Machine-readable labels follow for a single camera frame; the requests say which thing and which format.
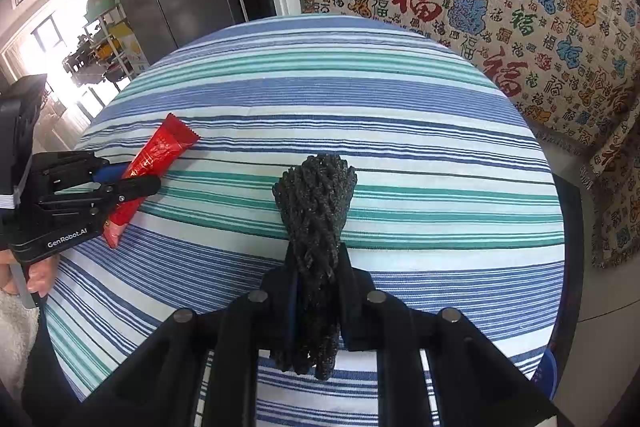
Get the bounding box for blue green striped tablecloth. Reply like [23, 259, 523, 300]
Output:
[45, 14, 566, 427]

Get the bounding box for red foil packet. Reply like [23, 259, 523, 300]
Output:
[102, 113, 202, 249]

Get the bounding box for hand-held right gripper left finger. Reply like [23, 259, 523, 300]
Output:
[65, 247, 301, 427]

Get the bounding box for green white storage rack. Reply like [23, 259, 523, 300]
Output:
[62, 0, 151, 82]

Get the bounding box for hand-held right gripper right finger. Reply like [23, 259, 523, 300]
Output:
[335, 242, 558, 427]

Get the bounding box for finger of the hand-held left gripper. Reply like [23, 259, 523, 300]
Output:
[35, 151, 126, 188]
[37, 176, 162, 228]

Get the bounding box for person's left hand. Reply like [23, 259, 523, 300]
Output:
[0, 249, 61, 299]

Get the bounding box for blue plastic basket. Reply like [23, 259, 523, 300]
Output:
[530, 347, 558, 400]

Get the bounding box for yellow white cardboard box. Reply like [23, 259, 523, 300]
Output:
[107, 22, 151, 72]

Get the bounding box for narrow printed blanket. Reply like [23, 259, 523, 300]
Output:
[580, 107, 640, 268]

